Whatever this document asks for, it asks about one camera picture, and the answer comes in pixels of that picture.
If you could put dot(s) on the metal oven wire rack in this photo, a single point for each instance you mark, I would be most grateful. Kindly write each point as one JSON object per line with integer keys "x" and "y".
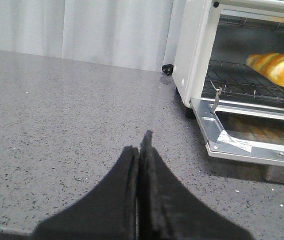
{"x": 236, "y": 38}

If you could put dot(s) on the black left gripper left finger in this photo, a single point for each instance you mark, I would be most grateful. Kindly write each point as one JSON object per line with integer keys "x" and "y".
{"x": 107, "y": 212}

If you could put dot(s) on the yellow striped bread roll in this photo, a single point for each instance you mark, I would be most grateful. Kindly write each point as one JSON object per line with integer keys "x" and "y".
{"x": 269, "y": 65}

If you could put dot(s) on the oven glass door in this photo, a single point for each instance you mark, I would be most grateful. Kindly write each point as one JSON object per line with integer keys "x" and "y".
{"x": 243, "y": 132}

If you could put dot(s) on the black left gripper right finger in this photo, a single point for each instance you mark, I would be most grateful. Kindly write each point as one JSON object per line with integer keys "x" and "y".
{"x": 169, "y": 211}

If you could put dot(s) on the white Toshiba toaster oven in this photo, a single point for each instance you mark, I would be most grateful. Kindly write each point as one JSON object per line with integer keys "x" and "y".
{"x": 198, "y": 30}

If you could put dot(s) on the white curtain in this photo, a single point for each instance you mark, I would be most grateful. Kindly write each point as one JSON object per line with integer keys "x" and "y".
{"x": 138, "y": 34}

